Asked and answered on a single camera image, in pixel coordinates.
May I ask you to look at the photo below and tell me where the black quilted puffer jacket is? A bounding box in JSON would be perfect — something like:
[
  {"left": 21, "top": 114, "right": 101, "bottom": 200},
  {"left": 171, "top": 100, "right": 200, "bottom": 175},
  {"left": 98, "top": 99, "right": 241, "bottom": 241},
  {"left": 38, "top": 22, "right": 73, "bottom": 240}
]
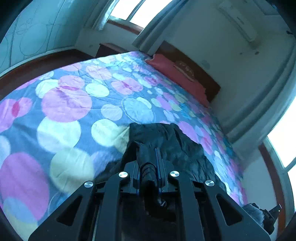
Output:
[{"left": 104, "top": 123, "right": 226, "bottom": 206}]

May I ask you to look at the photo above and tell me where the right window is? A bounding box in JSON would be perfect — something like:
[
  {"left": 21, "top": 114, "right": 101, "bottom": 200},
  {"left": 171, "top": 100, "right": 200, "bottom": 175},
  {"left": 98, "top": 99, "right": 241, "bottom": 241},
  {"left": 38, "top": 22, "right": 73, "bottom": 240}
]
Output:
[{"left": 258, "top": 100, "right": 295, "bottom": 234}]

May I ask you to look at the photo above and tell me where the window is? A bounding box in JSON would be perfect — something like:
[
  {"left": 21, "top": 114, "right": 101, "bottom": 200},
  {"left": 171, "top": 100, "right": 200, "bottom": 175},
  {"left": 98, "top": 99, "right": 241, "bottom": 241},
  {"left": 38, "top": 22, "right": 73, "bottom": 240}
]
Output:
[
  {"left": 258, "top": 100, "right": 295, "bottom": 234},
  {"left": 108, "top": 0, "right": 171, "bottom": 34}
]

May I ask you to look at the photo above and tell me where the colourful circle-pattern bedspread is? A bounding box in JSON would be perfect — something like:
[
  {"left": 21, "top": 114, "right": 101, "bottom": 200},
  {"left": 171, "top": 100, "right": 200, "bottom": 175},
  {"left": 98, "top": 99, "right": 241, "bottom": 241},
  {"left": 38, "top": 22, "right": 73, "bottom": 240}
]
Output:
[{"left": 1, "top": 52, "right": 246, "bottom": 240}]

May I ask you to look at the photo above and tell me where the dark wooden headboard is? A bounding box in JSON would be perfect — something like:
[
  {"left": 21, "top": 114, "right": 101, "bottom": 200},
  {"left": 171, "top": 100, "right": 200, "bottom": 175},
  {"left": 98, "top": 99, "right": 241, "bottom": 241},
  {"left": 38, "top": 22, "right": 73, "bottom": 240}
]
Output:
[{"left": 156, "top": 41, "right": 221, "bottom": 102}]

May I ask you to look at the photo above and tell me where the small embroidered cushion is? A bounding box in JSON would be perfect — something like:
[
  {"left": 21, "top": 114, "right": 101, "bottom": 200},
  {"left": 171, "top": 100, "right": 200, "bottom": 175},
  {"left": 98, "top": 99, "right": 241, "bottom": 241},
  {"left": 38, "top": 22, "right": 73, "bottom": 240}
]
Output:
[{"left": 174, "top": 61, "right": 196, "bottom": 82}]

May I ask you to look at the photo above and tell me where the red pillow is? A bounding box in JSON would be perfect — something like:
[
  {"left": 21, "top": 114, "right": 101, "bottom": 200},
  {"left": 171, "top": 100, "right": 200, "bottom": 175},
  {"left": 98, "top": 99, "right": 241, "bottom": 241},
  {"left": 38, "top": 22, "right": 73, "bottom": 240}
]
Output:
[{"left": 145, "top": 54, "right": 209, "bottom": 107}]

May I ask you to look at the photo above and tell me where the grey curtain beside headboard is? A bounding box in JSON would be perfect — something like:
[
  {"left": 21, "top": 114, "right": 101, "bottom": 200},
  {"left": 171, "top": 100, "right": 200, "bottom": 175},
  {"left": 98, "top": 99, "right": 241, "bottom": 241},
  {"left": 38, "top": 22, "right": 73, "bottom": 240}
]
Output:
[{"left": 132, "top": 1, "right": 188, "bottom": 54}]

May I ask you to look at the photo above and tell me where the dark wooden nightstand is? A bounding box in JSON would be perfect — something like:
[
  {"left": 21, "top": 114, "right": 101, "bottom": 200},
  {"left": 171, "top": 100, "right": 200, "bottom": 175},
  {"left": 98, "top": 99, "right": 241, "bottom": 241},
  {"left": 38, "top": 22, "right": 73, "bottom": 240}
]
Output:
[{"left": 95, "top": 43, "right": 128, "bottom": 58}]

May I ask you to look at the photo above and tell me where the left window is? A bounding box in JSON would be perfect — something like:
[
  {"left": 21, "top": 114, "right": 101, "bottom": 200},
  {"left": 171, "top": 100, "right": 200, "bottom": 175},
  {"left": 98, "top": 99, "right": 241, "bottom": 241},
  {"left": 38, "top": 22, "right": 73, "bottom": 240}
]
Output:
[{"left": 108, "top": 0, "right": 171, "bottom": 34}]

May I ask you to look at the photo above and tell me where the grey curtain left of window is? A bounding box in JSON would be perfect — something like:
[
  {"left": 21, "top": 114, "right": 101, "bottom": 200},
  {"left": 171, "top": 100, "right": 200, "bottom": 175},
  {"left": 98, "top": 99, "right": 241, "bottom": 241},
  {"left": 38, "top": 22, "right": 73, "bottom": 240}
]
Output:
[{"left": 92, "top": 0, "right": 119, "bottom": 31}]

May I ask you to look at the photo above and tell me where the white glass wardrobe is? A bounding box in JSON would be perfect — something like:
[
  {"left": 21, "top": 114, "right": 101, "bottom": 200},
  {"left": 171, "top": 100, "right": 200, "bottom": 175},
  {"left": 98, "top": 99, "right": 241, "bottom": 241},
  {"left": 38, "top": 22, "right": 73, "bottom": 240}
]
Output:
[{"left": 1, "top": 0, "right": 95, "bottom": 74}]

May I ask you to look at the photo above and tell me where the grey curtain right wall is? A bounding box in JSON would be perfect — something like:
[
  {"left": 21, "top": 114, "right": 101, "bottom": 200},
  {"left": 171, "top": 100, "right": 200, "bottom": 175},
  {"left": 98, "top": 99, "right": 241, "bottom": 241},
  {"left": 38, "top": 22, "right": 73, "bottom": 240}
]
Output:
[{"left": 224, "top": 46, "right": 295, "bottom": 155}]

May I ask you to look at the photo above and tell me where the white wall air conditioner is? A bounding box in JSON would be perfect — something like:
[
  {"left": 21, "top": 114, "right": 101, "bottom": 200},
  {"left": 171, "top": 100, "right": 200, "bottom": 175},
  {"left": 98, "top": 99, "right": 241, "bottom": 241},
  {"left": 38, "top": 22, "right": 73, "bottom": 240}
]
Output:
[{"left": 218, "top": 1, "right": 257, "bottom": 42}]

